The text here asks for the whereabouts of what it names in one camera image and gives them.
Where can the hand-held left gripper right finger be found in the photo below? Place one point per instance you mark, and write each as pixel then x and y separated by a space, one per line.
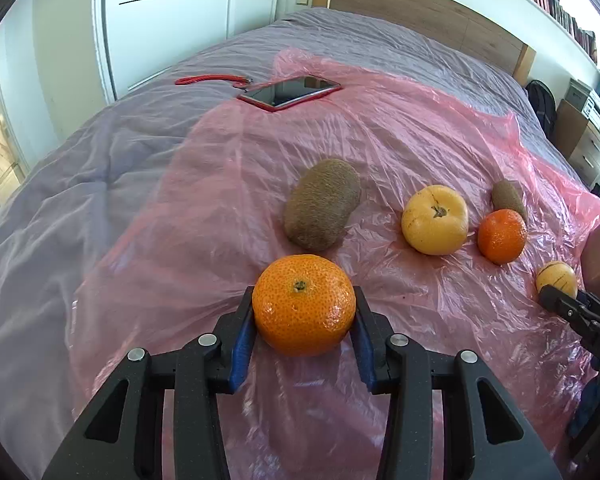
pixel 364 355

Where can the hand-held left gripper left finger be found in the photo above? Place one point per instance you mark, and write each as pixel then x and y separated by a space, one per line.
pixel 242 345

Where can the yellow fruit with dark lines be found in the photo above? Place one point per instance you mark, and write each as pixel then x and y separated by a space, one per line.
pixel 557 275

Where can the orange mandarin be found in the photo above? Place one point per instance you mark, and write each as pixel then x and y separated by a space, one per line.
pixel 502 236
pixel 304 305

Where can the brown kiwi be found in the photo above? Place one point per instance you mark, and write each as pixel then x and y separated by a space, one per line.
pixel 322 205
pixel 507 196

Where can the yellow round fruit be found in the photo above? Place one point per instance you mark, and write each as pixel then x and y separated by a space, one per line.
pixel 435 220

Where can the wooden dresser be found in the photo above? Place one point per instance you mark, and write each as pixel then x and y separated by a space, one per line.
pixel 580 145

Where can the pink plastic sheet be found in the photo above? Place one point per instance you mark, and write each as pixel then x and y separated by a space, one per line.
pixel 230 160

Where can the black backpack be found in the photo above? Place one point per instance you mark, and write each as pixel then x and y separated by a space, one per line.
pixel 542 107

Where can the white printer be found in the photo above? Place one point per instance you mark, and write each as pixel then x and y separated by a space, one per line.
pixel 592 107

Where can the phone in red case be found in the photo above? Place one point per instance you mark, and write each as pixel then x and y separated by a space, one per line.
pixel 290 92

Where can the white wardrobe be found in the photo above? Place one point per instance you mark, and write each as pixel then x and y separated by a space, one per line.
pixel 180 25

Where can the wooden headboard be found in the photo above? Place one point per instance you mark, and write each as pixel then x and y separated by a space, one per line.
pixel 420 10

